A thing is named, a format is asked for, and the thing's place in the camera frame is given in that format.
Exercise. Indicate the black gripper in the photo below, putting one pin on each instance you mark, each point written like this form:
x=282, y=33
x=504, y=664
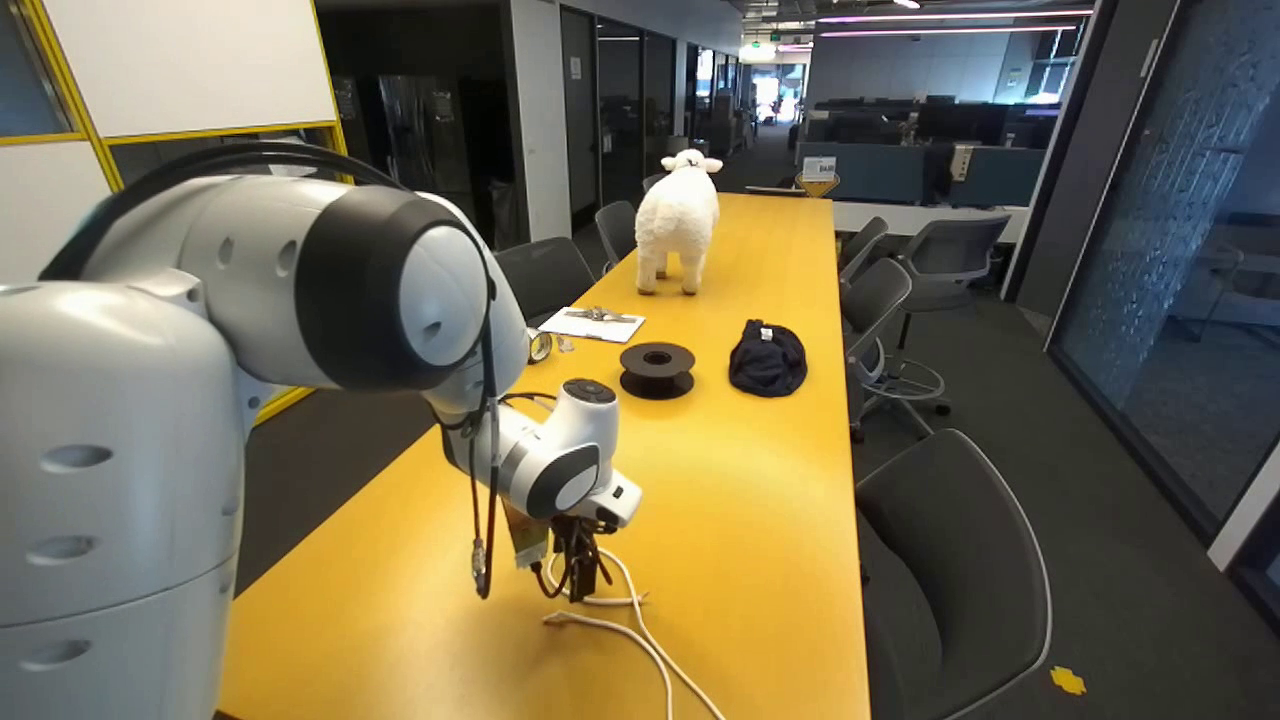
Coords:
x=579, y=538

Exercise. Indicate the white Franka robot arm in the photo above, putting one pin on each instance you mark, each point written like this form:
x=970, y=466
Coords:
x=134, y=442

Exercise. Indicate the black filament spool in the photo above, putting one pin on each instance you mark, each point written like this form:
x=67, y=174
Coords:
x=658, y=370

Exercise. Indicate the white paper sheet with tool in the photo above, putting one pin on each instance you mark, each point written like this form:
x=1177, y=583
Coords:
x=594, y=323

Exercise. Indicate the dark navy cap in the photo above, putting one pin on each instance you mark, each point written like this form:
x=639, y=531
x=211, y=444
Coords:
x=769, y=361

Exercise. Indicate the black office chair with footring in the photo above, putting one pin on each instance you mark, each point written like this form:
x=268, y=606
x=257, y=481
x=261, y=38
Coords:
x=547, y=272

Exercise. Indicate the grey office chair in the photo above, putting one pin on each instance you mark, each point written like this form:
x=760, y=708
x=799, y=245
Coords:
x=615, y=226
x=861, y=245
x=953, y=561
x=953, y=249
x=876, y=307

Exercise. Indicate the white plush sheep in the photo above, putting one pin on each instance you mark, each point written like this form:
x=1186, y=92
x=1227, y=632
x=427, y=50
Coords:
x=679, y=214

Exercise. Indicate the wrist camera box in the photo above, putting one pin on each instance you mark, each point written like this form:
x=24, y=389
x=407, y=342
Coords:
x=616, y=503

